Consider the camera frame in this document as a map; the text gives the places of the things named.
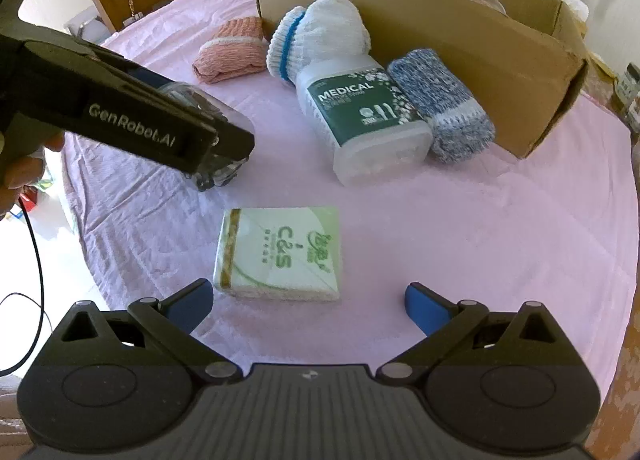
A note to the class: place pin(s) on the pink knit sock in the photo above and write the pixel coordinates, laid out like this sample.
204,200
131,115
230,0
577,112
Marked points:
232,52

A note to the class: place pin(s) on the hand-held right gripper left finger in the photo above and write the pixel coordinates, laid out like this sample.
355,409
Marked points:
192,304

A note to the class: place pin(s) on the person's left hand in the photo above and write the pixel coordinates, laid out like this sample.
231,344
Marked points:
22,175

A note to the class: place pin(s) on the blue knit sock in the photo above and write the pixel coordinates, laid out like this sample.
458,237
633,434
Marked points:
440,105

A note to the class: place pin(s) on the small bottle with label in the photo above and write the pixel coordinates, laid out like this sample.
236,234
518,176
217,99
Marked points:
629,90

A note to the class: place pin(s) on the green label cotton swab box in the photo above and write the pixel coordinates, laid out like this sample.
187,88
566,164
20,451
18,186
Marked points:
360,120

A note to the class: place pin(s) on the white sock with blue stripe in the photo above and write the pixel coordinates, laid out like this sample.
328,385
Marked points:
325,35

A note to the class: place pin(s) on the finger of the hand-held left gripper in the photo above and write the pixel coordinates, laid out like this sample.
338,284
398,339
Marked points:
150,78

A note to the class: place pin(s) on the green tissue pack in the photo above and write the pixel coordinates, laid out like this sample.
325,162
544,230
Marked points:
285,255

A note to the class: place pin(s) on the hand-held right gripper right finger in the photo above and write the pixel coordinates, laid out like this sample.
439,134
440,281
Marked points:
422,305

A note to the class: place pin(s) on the brown cardboard box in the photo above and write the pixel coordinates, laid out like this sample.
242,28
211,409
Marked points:
475,55

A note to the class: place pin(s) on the clear jar with dark lid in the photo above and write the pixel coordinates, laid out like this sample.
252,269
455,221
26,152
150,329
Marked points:
230,115

